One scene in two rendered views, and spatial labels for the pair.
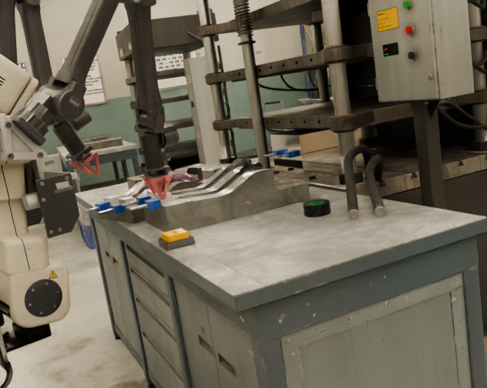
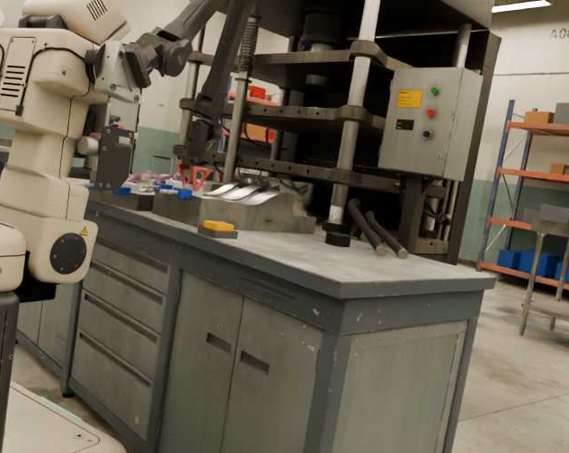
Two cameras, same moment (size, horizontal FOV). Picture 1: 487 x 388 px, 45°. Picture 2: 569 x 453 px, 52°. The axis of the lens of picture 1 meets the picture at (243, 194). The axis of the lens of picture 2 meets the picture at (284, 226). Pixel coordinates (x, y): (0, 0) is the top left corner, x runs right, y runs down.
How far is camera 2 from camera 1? 63 cm
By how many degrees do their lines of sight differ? 21
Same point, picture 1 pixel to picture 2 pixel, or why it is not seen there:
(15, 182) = (77, 120)
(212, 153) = not seen: hidden behind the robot
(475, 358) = (457, 397)
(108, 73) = not seen: outside the picture
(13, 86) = (111, 21)
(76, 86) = (187, 45)
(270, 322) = (351, 317)
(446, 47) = (457, 136)
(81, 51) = (200, 13)
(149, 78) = (226, 68)
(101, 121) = not seen: outside the picture
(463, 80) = (459, 168)
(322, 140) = (296, 190)
